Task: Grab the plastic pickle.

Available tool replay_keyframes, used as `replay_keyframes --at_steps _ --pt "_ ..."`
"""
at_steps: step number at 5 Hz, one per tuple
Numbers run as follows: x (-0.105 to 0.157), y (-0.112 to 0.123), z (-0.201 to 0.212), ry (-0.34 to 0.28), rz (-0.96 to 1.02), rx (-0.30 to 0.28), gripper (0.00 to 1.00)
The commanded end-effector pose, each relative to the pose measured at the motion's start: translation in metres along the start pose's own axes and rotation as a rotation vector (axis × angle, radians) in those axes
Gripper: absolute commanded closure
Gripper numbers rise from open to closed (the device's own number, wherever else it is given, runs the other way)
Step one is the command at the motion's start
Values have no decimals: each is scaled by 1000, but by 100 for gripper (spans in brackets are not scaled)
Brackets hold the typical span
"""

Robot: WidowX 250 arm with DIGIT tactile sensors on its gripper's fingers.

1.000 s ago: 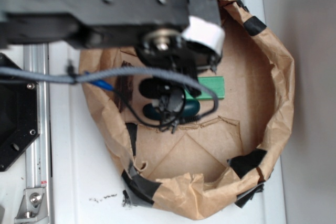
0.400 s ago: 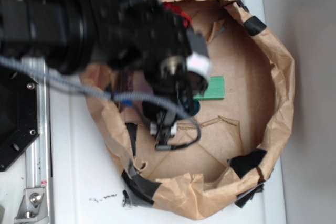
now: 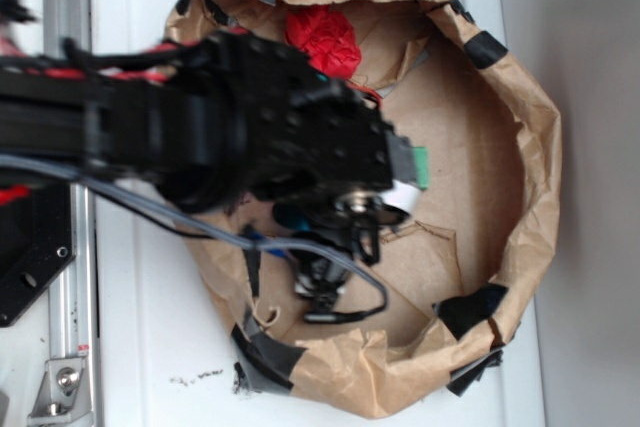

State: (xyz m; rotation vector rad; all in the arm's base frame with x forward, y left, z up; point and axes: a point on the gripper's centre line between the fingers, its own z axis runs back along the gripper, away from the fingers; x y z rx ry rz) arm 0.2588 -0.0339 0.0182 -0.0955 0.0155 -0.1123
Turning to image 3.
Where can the green foam block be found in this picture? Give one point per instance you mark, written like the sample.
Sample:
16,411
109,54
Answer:
421,162

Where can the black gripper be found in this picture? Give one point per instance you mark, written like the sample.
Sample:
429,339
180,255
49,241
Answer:
285,132

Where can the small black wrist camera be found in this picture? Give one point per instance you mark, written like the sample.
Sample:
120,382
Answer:
324,260

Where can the brown paper bag tray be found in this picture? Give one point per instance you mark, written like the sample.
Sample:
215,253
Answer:
462,270

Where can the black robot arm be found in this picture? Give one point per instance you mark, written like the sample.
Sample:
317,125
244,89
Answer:
205,122

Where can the metal corner bracket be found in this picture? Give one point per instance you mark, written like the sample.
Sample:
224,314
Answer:
64,394

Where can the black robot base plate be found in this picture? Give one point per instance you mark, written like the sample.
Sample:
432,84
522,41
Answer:
37,243

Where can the aluminium extrusion rail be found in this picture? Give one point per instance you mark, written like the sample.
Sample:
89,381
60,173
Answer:
73,296

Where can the dark green plastic pickle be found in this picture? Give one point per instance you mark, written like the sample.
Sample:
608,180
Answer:
292,219

